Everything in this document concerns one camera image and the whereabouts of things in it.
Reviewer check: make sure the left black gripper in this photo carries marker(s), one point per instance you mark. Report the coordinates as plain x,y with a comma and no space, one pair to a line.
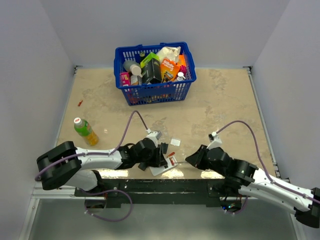
159,160

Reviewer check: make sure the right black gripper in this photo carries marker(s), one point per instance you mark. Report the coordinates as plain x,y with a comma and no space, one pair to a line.
196,159

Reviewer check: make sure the white red remote control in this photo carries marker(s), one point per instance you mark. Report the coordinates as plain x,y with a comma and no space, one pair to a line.
155,171

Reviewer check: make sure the black battery cover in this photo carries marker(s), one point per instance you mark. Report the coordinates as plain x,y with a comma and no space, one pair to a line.
164,147

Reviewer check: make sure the black remote control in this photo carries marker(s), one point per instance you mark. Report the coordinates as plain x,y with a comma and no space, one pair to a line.
143,166

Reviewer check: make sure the white battery cover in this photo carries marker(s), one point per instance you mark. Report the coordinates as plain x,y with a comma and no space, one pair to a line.
175,142

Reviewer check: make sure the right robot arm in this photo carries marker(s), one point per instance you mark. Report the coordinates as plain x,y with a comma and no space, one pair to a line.
244,178

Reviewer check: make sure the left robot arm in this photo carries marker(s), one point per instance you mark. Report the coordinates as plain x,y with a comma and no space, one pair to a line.
68,165

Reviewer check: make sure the white pump bottle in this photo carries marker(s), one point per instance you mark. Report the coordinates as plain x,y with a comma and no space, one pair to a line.
180,76

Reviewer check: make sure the orange label bottle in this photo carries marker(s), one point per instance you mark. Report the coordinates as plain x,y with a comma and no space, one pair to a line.
135,80

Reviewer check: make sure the green orange drink bottle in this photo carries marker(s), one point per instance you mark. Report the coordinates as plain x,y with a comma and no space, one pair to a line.
84,129

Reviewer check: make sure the blue plastic basket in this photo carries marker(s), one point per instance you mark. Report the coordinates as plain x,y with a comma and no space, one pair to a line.
153,93

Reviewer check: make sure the pink packet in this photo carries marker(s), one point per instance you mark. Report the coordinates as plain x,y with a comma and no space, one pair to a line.
125,79

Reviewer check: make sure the orange Gillette razor box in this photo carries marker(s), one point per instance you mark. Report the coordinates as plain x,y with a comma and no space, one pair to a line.
169,70

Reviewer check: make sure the black green carton box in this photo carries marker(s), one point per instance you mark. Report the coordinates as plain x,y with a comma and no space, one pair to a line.
151,70

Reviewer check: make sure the grey white bottle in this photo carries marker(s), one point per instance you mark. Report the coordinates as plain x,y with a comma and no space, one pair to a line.
133,68

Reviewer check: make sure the crumpled white paper bag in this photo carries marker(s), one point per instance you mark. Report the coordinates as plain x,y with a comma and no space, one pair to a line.
170,53

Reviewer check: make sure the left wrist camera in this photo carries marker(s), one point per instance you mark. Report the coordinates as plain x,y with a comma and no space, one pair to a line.
154,136

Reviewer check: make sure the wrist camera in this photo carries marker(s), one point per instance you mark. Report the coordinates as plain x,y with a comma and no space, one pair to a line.
215,141
154,136

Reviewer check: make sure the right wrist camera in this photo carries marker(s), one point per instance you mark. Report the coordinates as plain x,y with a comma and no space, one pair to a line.
215,141

